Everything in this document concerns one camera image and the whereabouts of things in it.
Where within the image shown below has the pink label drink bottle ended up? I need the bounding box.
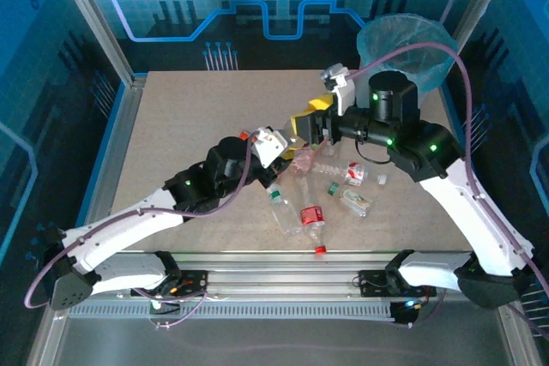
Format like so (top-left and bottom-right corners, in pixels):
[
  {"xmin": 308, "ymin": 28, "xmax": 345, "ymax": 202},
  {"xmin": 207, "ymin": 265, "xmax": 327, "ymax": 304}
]
[{"xmin": 289, "ymin": 142, "xmax": 328, "ymax": 177}]

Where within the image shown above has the white cap red print bottle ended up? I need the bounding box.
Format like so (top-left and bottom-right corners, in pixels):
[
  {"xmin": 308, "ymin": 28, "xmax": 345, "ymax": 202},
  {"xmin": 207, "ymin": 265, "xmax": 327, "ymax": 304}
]
[{"xmin": 315, "ymin": 161, "xmax": 388, "ymax": 188}]

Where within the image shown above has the red label cola bottle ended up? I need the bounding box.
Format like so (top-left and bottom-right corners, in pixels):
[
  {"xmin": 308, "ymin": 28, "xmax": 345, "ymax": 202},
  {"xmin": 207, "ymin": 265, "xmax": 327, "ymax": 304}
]
[{"xmin": 299, "ymin": 175, "xmax": 329, "ymax": 255}]

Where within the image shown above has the small green cap bottle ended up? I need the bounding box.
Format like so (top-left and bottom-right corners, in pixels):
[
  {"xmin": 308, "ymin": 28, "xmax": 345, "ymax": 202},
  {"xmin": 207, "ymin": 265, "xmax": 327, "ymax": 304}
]
[{"xmin": 327, "ymin": 181, "xmax": 373, "ymax": 218}]

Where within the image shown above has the translucent trash bin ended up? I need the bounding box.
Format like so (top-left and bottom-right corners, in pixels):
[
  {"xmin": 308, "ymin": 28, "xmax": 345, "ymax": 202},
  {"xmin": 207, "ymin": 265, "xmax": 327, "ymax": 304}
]
[{"xmin": 355, "ymin": 13, "xmax": 459, "ymax": 95}]

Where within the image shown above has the arm base connector module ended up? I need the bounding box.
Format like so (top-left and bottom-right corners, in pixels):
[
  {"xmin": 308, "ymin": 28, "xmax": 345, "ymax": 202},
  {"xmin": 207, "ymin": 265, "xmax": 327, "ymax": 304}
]
[
  {"xmin": 389, "ymin": 297, "xmax": 420, "ymax": 327},
  {"xmin": 148, "ymin": 292, "xmax": 182, "ymax": 316}
]

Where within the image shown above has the brushed metal front panel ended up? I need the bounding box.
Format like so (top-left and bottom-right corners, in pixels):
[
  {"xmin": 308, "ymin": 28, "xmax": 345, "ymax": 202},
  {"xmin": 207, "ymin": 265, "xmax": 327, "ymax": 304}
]
[{"xmin": 25, "ymin": 288, "xmax": 544, "ymax": 366}]

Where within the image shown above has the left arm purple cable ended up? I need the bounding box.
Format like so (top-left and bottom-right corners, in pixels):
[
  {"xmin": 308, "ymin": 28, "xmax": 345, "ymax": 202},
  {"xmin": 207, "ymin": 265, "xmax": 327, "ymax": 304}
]
[{"xmin": 23, "ymin": 138, "xmax": 254, "ymax": 332}]

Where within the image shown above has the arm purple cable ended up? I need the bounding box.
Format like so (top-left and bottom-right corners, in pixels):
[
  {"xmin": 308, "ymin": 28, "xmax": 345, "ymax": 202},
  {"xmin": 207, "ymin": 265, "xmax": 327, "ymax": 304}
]
[
  {"xmin": 23, "ymin": 138, "xmax": 254, "ymax": 332},
  {"xmin": 351, "ymin": 42, "xmax": 549, "ymax": 341}
]

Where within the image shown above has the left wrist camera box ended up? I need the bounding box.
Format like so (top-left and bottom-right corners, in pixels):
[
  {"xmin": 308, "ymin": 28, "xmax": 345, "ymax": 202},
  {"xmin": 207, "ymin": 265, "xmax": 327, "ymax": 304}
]
[{"xmin": 250, "ymin": 126, "xmax": 289, "ymax": 169}]

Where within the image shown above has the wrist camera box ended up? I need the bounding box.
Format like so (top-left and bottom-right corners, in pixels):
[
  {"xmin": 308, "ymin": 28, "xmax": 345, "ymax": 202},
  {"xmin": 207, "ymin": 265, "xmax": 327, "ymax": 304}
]
[
  {"xmin": 250, "ymin": 126, "xmax": 289, "ymax": 169},
  {"xmin": 320, "ymin": 63, "xmax": 358, "ymax": 117}
]

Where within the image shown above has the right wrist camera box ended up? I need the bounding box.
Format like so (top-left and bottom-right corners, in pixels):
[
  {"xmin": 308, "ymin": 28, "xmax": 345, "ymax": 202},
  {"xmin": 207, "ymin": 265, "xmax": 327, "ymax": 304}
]
[{"xmin": 320, "ymin": 63, "xmax": 358, "ymax": 117}]

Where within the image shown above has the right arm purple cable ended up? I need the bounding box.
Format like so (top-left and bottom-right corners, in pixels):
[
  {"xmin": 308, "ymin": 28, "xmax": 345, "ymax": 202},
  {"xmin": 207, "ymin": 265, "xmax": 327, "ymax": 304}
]
[{"xmin": 351, "ymin": 42, "xmax": 549, "ymax": 341}]

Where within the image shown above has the aluminium front rail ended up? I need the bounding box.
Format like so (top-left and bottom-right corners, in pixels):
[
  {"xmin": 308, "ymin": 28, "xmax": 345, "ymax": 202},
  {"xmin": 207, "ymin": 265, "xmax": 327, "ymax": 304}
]
[{"xmin": 55, "ymin": 249, "xmax": 516, "ymax": 298}]

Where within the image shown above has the aluminium table side rail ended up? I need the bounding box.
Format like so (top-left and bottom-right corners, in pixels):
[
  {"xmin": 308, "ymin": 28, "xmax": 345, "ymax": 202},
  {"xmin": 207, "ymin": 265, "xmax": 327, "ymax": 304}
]
[{"xmin": 70, "ymin": 74, "xmax": 149, "ymax": 255}]

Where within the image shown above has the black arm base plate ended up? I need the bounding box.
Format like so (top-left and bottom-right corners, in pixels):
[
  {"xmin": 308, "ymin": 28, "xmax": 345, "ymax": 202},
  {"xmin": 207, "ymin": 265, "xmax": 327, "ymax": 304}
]
[
  {"xmin": 357, "ymin": 269, "xmax": 437, "ymax": 298},
  {"xmin": 130, "ymin": 269, "xmax": 211, "ymax": 298}
]

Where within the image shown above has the slotted grey cable duct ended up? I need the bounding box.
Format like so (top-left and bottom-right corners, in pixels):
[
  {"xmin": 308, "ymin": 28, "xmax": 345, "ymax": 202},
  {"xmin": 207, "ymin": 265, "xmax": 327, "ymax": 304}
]
[{"xmin": 66, "ymin": 303, "xmax": 398, "ymax": 321}]

